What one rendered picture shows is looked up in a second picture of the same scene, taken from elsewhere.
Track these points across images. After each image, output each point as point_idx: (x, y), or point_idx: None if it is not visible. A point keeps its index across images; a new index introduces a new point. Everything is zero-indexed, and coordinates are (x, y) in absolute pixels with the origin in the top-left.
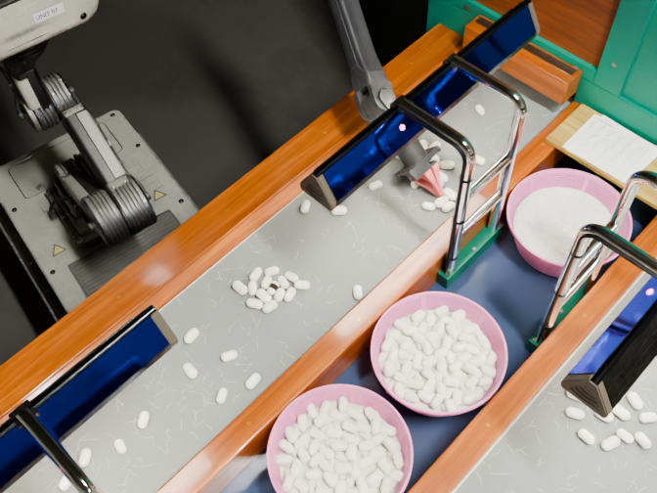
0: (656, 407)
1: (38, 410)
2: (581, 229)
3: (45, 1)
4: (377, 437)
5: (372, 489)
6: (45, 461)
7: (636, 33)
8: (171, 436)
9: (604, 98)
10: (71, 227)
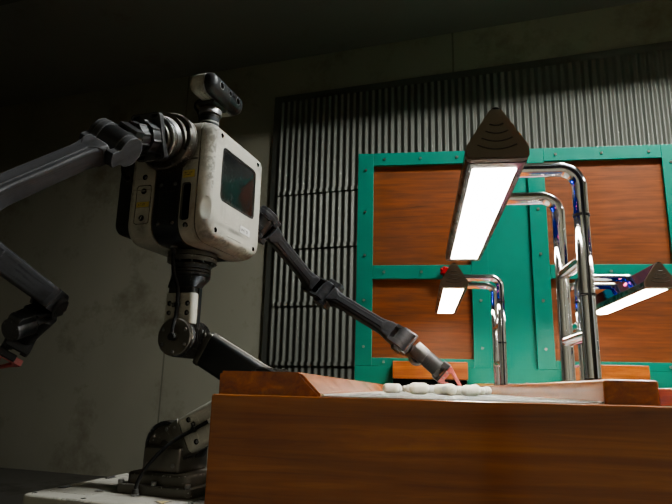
0: None
1: None
2: (575, 281)
3: (245, 223)
4: None
5: None
6: (412, 394)
7: (487, 323)
8: (480, 395)
9: (484, 373)
10: (168, 487)
